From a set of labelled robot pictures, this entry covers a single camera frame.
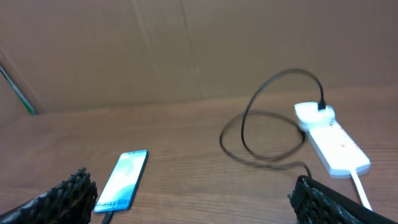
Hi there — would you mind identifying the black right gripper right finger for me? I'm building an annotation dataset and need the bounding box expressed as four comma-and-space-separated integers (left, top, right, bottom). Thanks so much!
288, 175, 397, 224

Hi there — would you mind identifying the white power strip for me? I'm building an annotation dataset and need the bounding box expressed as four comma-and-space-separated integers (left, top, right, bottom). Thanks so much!
308, 121, 371, 179

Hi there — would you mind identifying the white power strip cord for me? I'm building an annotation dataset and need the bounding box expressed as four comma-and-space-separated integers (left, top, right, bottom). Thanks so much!
349, 169, 373, 212

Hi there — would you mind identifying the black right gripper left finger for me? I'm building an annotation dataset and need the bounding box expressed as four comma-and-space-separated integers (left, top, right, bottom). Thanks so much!
1, 167, 98, 224

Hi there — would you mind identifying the black smartphone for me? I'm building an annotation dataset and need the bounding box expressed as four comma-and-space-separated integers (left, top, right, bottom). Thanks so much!
94, 149, 149, 213

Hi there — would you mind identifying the white charger plug adapter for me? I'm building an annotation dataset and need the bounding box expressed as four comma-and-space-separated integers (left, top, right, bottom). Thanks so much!
294, 102, 336, 132

